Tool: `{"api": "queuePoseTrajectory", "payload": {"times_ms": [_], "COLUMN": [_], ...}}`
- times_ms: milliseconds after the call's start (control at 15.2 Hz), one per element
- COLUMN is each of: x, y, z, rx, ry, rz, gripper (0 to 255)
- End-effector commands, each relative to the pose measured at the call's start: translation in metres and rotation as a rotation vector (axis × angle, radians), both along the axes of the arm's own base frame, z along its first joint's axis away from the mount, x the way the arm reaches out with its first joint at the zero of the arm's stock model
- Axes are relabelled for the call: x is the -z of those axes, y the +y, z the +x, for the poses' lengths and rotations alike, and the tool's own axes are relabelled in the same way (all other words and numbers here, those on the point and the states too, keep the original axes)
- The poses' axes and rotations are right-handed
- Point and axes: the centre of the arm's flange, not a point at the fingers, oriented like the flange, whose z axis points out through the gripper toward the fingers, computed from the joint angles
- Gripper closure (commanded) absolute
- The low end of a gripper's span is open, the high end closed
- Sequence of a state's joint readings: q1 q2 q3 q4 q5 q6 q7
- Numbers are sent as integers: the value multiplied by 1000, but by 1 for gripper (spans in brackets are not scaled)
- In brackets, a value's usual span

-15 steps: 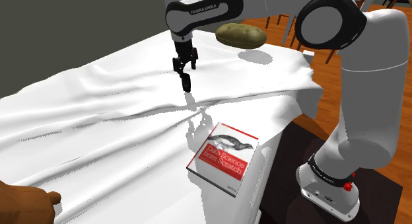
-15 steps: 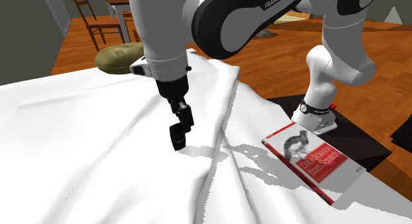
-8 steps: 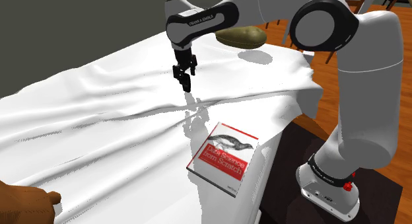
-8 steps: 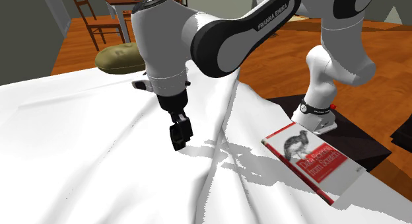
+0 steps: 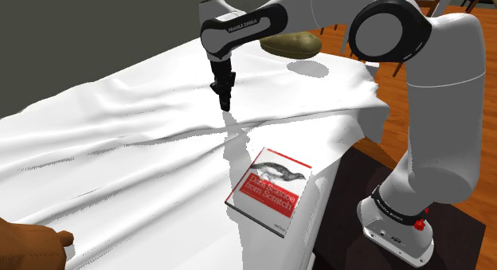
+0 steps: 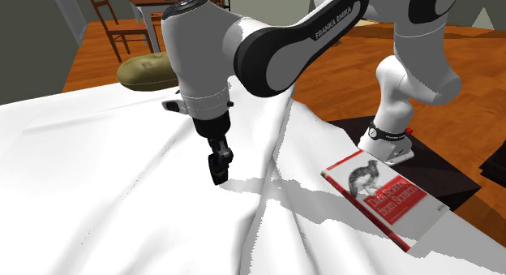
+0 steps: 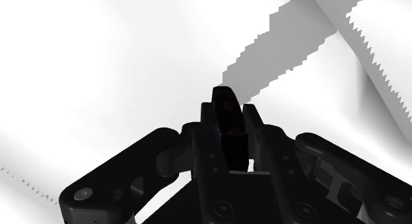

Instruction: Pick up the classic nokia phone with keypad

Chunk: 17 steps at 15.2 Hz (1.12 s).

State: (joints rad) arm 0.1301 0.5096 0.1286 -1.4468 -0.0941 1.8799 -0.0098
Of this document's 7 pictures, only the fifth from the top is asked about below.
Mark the brown teddy bear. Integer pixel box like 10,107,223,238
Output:
0,217,75,270

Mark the white and red book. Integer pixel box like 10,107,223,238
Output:
225,147,314,239

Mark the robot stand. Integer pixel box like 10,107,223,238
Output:
312,145,487,270

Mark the brown potato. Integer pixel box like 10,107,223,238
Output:
259,32,323,61

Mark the white bed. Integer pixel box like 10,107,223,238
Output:
0,37,390,270

